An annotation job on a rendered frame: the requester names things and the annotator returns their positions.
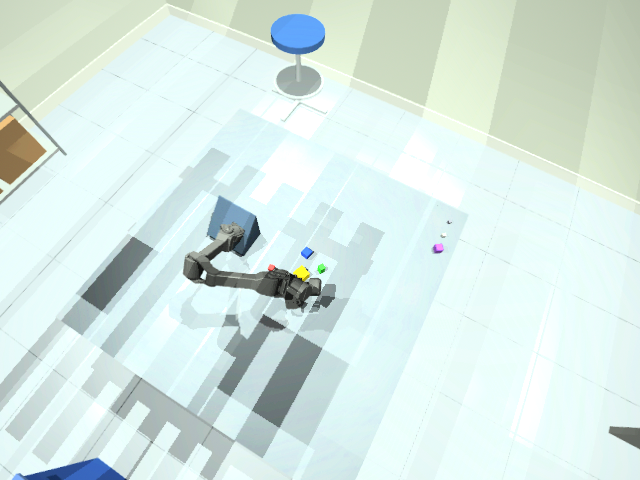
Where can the yellow cube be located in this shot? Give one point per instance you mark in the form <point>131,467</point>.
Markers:
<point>302,273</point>

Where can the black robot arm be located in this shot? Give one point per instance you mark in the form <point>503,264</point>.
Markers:
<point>294,290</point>

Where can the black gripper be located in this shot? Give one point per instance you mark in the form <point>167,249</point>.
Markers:
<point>315,283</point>

